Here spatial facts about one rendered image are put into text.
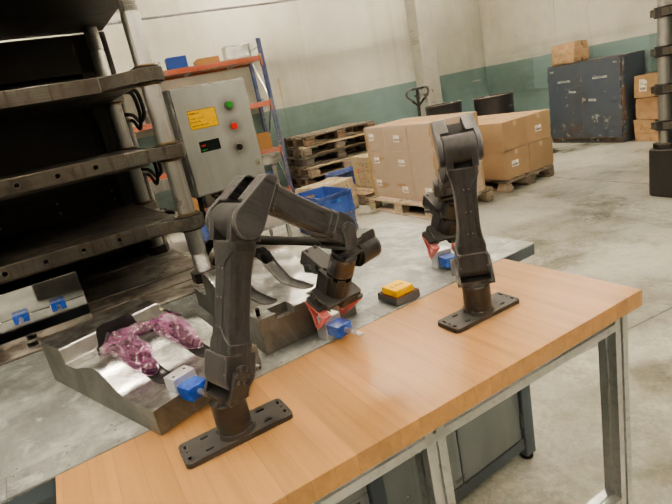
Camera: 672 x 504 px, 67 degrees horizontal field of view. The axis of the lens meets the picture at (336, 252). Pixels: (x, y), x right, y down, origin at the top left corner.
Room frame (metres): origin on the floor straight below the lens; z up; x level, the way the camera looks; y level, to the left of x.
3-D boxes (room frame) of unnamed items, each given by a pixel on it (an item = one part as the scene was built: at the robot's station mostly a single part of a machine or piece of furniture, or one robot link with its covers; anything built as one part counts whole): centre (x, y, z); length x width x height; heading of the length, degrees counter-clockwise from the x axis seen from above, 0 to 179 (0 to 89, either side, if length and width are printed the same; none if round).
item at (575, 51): (7.58, -3.86, 1.26); 0.42 x 0.33 x 0.29; 22
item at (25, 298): (1.77, 1.09, 0.87); 0.50 x 0.27 x 0.17; 30
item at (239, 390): (0.80, 0.23, 0.90); 0.09 x 0.06 x 0.06; 44
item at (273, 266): (1.33, 0.22, 0.92); 0.35 x 0.16 x 0.09; 30
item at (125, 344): (1.10, 0.48, 0.90); 0.26 x 0.18 x 0.08; 47
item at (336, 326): (1.07, 0.02, 0.83); 0.13 x 0.05 x 0.05; 40
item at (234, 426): (0.79, 0.24, 0.84); 0.20 x 0.07 x 0.08; 117
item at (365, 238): (1.06, -0.04, 1.03); 0.12 x 0.09 x 0.12; 134
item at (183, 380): (0.88, 0.32, 0.86); 0.13 x 0.05 x 0.05; 47
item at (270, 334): (1.35, 0.22, 0.87); 0.50 x 0.26 x 0.14; 30
